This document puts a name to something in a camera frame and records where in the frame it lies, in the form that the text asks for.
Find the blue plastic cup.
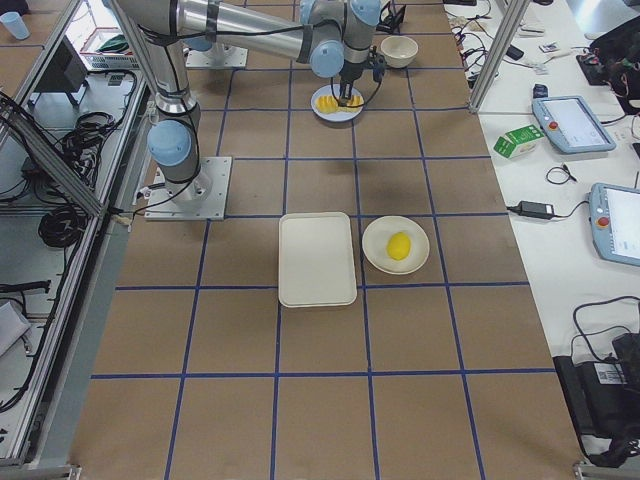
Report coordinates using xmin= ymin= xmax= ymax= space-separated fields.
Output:
xmin=0 ymin=11 xmax=30 ymax=40

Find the green white carton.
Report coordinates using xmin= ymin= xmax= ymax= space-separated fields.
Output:
xmin=493 ymin=124 xmax=544 ymax=159

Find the black plate rack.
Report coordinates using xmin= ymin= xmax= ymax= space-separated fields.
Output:
xmin=376 ymin=1 xmax=406 ymax=35

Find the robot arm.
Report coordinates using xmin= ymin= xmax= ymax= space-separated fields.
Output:
xmin=107 ymin=1 xmax=386 ymax=206

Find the teach pendant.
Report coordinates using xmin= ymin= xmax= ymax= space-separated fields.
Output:
xmin=531 ymin=96 xmax=616 ymax=154
xmin=588 ymin=183 xmax=639 ymax=266

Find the teach pendant lower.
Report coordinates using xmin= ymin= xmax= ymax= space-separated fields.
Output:
xmin=588 ymin=183 xmax=639 ymax=266

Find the aluminium frame post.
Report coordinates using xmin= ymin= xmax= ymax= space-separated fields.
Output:
xmin=468 ymin=0 xmax=529 ymax=113

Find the yellow lemon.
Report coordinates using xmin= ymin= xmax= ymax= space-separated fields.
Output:
xmin=386 ymin=232 xmax=412 ymax=261

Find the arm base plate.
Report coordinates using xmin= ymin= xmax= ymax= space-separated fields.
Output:
xmin=186 ymin=44 xmax=248 ymax=70
xmin=143 ymin=156 xmax=232 ymax=221

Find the blue plate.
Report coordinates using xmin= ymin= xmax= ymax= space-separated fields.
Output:
xmin=310 ymin=85 xmax=363 ymax=122

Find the black power brick with cable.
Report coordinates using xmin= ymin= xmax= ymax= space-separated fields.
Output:
xmin=506 ymin=200 xmax=588 ymax=220

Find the teach pendant upper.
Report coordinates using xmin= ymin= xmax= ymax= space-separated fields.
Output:
xmin=531 ymin=96 xmax=616 ymax=154

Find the white rectangular tray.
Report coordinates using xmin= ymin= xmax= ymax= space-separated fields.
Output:
xmin=278 ymin=212 xmax=357 ymax=308

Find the sliced bread loaf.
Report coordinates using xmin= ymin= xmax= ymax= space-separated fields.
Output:
xmin=313 ymin=94 xmax=364 ymax=114

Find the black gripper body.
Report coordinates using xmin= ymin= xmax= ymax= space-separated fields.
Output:
xmin=339 ymin=45 xmax=386 ymax=97

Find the white bowl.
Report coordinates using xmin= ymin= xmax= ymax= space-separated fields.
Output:
xmin=380 ymin=36 xmax=419 ymax=69

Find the cream plate under lemon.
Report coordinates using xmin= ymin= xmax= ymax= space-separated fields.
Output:
xmin=362 ymin=216 xmax=430 ymax=275

